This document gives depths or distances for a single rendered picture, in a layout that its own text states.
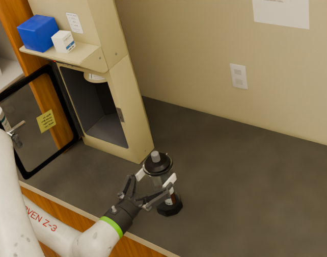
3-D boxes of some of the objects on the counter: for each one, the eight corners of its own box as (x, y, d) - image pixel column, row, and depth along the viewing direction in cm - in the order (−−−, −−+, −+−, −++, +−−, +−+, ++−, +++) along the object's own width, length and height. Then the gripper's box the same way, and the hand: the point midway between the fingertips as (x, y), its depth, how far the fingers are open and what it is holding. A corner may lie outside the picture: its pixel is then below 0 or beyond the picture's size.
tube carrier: (165, 189, 194) (154, 148, 180) (189, 199, 188) (178, 157, 174) (148, 209, 188) (135, 168, 174) (172, 219, 182) (160, 177, 168)
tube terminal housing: (118, 111, 242) (67, -45, 194) (173, 128, 224) (132, -41, 176) (84, 144, 228) (20, -17, 180) (139, 164, 210) (84, -8, 162)
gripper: (148, 219, 157) (187, 173, 169) (93, 195, 170) (133, 153, 182) (153, 234, 161) (191, 188, 174) (100, 209, 175) (138, 168, 187)
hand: (158, 174), depth 177 cm, fingers open, 11 cm apart
